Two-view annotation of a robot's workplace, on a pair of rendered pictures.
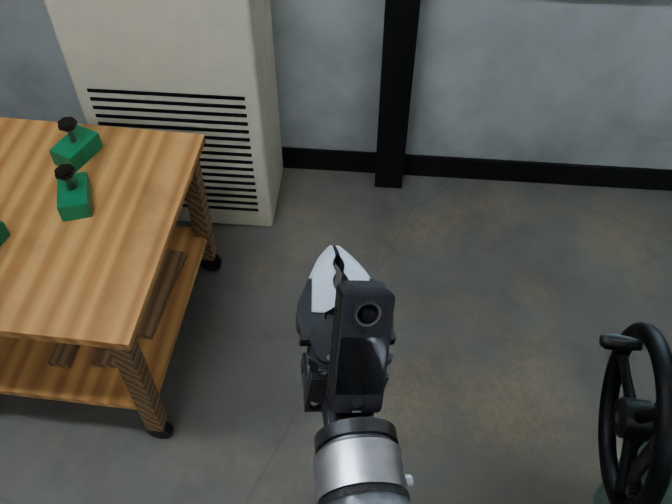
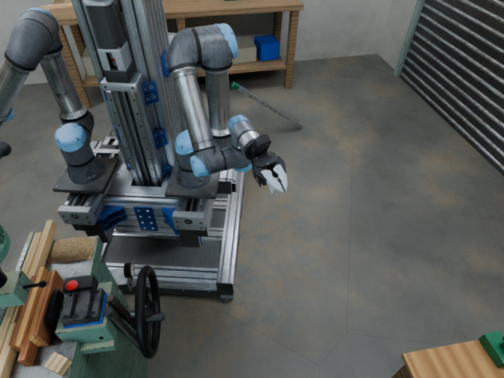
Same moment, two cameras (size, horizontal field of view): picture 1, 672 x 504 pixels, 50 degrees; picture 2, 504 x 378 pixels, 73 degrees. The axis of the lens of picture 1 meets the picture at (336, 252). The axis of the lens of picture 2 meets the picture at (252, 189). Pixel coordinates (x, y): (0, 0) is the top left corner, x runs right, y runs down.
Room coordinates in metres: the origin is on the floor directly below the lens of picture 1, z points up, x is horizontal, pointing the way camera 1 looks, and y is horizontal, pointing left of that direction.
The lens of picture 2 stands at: (1.06, -0.28, 1.90)
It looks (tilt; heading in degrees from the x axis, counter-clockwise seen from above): 46 degrees down; 162
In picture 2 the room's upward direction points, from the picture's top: 1 degrees clockwise
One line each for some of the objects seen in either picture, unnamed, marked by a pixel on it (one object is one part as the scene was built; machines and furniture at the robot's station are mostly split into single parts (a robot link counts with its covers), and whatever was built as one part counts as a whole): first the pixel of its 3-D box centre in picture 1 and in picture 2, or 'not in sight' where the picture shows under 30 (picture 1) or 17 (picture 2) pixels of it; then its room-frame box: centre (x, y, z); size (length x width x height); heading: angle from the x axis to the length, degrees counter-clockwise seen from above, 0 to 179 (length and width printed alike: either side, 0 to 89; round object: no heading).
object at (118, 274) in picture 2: not in sight; (115, 281); (0.19, -0.60, 0.58); 0.12 x 0.08 x 0.08; 81
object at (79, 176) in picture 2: not in sight; (82, 164); (-0.26, -0.65, 0.87); 0.15 x 0.15 x 0.10
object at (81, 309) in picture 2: not in sight; (82, 299); (0.49, -0.59, 0.99); 0.13 x 0.11 x 0.06; 171
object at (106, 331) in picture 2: not in sight; (90, 312); (0.50, -0.59, 0.91); 0.15 x 0.14 x 0.09; 171
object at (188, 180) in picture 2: not in sight; (193, 169); (-0.09, -0.19, 0.87); 0.15 x 0.15 x 0.10
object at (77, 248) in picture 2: not in sight; (70, 246); (0.23, -0.66, 0.92); 0.14 x 0.09 x 0.04; 81
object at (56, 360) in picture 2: not in sight; (58, 364); (0.62, -0.67, 0.92); 0.05 x 0.04 x 0.03; 53
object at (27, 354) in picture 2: not in sight; (37, 320); (0.48, -0.73, 0.92); 0.23 x 0.02 x 0.05; 171
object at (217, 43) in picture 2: not in sight; (217, 98); (-0.11, -0.05, 1.19); 0.15 x 0.12 x 0.55; 96
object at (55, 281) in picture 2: not in sight; (50, 306); (0.46, -0.70, 0.94); 0.20 x 0.01 x 0.08; 171
